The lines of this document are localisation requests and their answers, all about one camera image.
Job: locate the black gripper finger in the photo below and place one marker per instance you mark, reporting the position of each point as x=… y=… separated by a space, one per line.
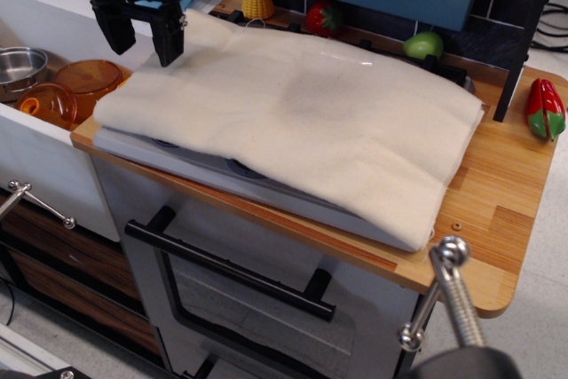
x=168 y=29
x=116 y=28

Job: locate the cream cloth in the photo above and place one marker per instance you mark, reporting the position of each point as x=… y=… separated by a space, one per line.
x=310 y=121

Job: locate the orange transparent bowl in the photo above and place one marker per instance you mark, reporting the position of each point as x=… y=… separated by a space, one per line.
x=89 y=80

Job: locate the yellow toy corn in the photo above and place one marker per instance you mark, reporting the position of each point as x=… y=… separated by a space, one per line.
x=258 y=9

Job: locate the orange transparent lid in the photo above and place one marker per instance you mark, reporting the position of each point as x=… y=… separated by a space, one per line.
x=50 y=102

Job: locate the steel pot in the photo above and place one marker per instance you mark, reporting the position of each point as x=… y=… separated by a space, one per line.
x=22 y=68

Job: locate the grey toy stove top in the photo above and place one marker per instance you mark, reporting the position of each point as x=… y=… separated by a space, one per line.
x=213 y=170

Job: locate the red toy strawberry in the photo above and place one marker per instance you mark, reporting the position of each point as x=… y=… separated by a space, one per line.
x=324 y=19

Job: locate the metal clamp screw left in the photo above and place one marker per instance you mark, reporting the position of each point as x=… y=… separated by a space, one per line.
x=22 y=191

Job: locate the metal clamp screw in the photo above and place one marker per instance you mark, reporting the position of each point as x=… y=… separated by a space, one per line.
x=447 y=258
x=22 y=191

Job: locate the wooden drawer cabinet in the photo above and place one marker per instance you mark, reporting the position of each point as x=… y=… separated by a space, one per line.
x=78 y=273

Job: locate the green toy apple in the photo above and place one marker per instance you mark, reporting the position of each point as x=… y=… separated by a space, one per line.
x=424 y=44

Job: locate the white oven door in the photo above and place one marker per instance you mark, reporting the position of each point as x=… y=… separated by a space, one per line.
x=198 y=314

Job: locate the metal clamp screw right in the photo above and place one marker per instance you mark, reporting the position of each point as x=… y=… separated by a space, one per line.
x=447 y=258

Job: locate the red toy pepper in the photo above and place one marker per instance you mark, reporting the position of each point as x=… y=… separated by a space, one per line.
x=545 y=113

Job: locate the black oven door handle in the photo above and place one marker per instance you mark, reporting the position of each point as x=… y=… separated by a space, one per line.
x=309 y=300

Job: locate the black metal stand post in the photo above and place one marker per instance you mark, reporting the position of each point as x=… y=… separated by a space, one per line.
x=515 y=72

